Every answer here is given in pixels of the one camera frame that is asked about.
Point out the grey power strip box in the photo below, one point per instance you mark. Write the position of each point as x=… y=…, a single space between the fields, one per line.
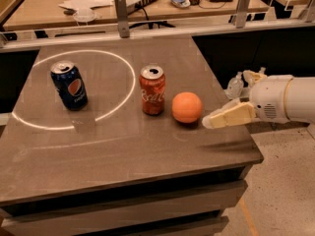
x=135 y=5

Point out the red coke can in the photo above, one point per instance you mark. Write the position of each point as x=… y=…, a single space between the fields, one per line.
x=152 y=83

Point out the grey metal post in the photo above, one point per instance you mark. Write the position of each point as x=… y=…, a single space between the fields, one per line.
x=241 y=13
x=122 y=18

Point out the clear sanitizer bottle left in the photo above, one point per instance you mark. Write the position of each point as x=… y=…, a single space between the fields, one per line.
x=235 y=86

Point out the clear sanitizer bottle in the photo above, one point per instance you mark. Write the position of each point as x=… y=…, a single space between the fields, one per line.
x=262 y=70
x=235 y=86

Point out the clear sanitizer bottle right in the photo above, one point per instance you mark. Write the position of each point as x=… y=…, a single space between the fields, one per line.
x=262 y=70

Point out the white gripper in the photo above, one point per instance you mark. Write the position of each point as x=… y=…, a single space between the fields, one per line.
x=270 y=97

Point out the orange fruit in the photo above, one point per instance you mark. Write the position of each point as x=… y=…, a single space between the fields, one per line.
x=186 y=107

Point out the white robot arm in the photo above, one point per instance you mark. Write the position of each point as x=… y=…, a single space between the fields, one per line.
x=299 y=100

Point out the upper cabinet drawer front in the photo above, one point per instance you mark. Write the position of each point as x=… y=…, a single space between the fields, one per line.
x=190 y=212

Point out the grey metal post right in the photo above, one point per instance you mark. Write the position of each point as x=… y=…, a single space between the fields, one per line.
x=241 y=13

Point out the white papers on desk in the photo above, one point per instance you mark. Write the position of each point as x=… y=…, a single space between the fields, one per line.
x=79 y=4

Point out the grey metal post left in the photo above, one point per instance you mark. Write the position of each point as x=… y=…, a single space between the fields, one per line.
x=122 y=18

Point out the blue white packet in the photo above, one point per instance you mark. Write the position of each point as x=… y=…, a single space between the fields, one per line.
x=180 y=3

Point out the blue pepsi can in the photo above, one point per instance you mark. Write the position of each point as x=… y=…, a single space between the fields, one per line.
x=69 y=85

